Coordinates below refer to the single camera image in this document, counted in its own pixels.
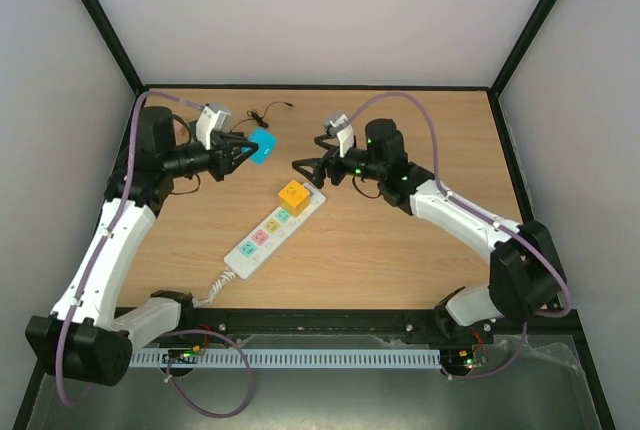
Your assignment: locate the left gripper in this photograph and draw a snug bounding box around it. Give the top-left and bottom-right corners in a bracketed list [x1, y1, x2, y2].
[163, 133, 258, 182]

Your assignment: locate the blue cube plug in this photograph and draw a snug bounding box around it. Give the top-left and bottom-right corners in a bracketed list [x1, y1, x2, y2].
[243, 128, 277, 165]

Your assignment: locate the yellow cube plug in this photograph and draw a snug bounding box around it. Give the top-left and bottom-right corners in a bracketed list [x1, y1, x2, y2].
[278, 180, 311, 217]

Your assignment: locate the white power strip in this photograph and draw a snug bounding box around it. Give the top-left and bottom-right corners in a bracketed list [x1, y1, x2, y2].
[223, 183, 326, 280]

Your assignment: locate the pink cube plug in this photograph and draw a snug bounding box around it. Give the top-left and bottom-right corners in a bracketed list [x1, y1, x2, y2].
[173, 120, 191, 144]

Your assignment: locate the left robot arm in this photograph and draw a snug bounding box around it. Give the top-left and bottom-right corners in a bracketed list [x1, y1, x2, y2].
[25, 104, 258, 386]

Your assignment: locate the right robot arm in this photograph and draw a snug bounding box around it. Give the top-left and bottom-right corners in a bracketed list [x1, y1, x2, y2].
[292, 117, 568, 342]

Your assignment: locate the thin black adapter cable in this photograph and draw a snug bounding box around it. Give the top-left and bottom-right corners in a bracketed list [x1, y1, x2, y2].
[227, 99, 296, 137]

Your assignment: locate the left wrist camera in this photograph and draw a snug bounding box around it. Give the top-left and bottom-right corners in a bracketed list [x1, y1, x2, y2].
[195, 103, 231, 151]

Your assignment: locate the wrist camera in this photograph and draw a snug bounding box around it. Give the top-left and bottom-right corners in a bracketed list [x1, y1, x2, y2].
[324, 113, 356, 158]
[195, 103, 231, 151]

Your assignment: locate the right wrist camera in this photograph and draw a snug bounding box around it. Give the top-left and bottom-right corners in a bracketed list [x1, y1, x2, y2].
[324, 113, 356, 158]

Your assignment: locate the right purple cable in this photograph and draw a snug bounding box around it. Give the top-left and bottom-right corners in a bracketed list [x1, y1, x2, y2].
[331, 91, 573, 382]

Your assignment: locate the purple cable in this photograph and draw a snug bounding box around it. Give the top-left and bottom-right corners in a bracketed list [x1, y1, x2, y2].
[331, 91, 573, 382]
[54, 90, 254, 418]

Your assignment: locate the white coiled power cord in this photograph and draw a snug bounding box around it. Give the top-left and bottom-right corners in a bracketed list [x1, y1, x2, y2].
[192, 267, 237, 307]

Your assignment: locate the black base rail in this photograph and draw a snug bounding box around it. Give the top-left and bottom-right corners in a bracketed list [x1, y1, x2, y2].
[134, 307, 496, 351]

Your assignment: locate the light blue slotted cable duct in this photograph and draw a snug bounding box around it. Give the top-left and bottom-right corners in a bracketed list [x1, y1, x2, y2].
[130, 348, 441, 370]

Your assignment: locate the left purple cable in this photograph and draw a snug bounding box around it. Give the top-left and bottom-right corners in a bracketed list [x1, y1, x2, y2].
[54, 90, 254, 418]

